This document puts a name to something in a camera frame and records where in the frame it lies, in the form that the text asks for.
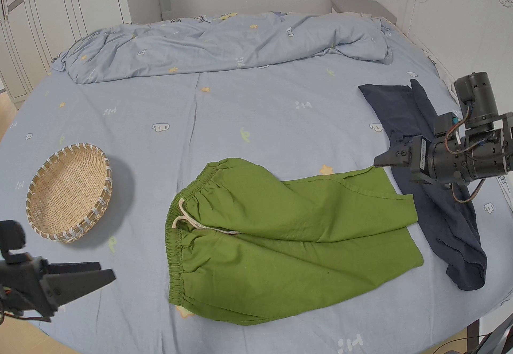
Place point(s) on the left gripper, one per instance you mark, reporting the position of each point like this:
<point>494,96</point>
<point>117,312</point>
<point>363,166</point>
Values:
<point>22,284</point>

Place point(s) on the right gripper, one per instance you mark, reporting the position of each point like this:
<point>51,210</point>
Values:
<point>445,162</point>

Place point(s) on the green shorts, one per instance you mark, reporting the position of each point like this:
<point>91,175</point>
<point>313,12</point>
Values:
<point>280,256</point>

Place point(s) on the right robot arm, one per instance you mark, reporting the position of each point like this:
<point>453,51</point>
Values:
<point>477,96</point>

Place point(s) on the dark blue garment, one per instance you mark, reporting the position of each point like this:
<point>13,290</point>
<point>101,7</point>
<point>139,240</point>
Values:
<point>400,108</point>

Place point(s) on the round woven basket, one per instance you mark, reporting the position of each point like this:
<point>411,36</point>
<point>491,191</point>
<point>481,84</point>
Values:
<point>68,192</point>

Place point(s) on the grey bedside table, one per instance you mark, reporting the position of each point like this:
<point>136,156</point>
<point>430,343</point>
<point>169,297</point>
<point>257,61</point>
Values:
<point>356,5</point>

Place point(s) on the pale blue quilt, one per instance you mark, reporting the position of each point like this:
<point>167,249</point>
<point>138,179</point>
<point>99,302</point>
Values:
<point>240,44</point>

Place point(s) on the white wardrobe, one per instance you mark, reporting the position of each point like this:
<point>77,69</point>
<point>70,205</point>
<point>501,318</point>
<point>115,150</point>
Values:
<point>40,3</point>

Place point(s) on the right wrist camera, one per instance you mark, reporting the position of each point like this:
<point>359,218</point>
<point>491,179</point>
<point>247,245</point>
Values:
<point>445,126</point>

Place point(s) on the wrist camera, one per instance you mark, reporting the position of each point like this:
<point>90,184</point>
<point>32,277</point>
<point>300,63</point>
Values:
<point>445,126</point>
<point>12,238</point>

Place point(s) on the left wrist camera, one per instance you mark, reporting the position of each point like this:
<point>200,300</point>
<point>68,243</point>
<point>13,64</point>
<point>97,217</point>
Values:
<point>12,238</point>

